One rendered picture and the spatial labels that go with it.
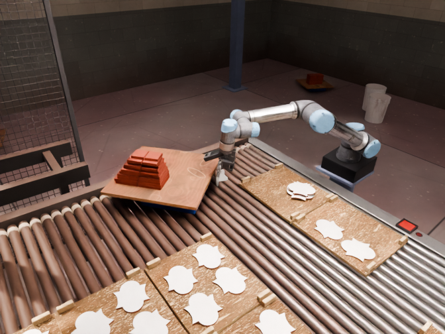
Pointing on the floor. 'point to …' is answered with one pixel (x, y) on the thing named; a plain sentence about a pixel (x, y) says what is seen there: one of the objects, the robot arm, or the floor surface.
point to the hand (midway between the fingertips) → (218, 177)
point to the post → (236, 46)
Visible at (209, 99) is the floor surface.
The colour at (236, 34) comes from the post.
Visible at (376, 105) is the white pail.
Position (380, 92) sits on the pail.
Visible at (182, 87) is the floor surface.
